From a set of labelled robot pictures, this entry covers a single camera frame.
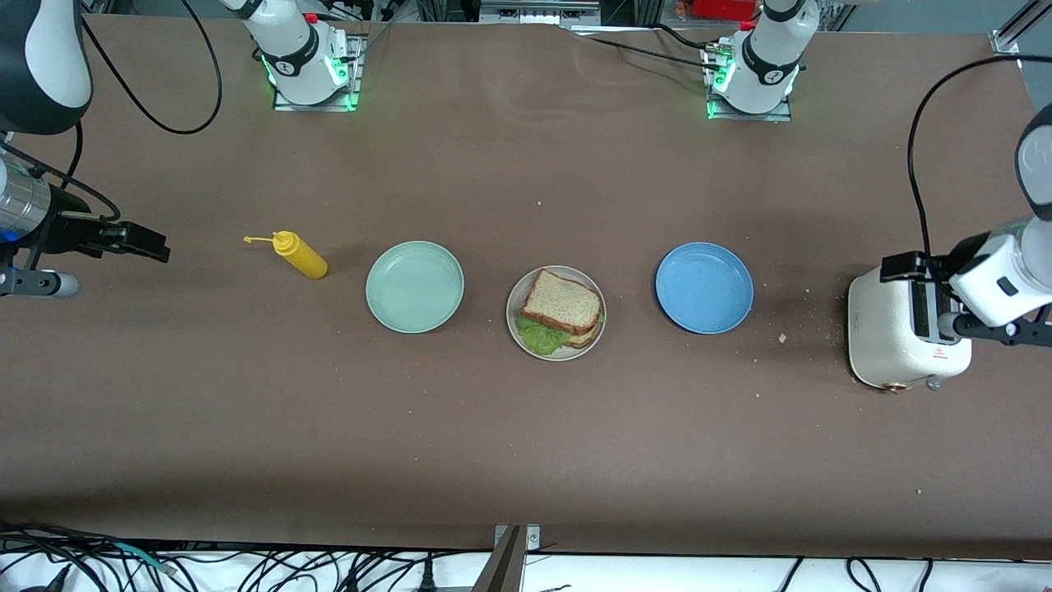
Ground yellow mustard squeeze bottle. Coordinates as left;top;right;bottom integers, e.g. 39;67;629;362
244;231;329;280

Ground dark crust bread slice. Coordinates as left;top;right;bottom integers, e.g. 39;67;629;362
520;269;603;335

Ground green lettuce leaf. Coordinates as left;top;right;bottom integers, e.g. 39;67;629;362
515;311;607;358

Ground blue plate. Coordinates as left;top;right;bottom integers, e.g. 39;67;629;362
655;242;754;335

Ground mint green plate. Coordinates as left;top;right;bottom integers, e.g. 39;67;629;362
366;240;465;335

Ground beige plate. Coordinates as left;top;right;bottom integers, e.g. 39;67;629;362
505;265;607;362

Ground white toaster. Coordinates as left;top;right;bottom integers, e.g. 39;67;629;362
848;265;973;393

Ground red box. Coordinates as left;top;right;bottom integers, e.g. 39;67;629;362
689;0;761;21

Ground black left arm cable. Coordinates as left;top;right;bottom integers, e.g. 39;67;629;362
907;54;1052;305

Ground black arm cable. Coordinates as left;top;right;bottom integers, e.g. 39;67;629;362
907;54;1052;305
0;0;224;221

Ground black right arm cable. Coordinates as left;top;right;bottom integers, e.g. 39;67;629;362
0;0;224;221

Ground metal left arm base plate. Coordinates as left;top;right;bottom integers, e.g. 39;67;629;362
705;41;794;123

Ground aluminium frame profile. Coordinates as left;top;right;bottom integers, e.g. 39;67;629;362
990;0;1052;55

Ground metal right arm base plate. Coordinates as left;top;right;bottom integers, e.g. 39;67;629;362
273;33;363;112

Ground teal floor cable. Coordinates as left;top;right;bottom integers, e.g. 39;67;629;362
111;541;178;574

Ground tangled black floor cables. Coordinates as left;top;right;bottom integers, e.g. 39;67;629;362
0;518;465;592

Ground black base cable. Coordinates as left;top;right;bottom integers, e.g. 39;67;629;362
653;22;714;50
585;35;714;70

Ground grey metal frame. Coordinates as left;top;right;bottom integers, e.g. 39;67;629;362
479;0;602;25

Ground aluminium profile post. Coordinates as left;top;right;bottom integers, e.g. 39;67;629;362
473;524;542;592

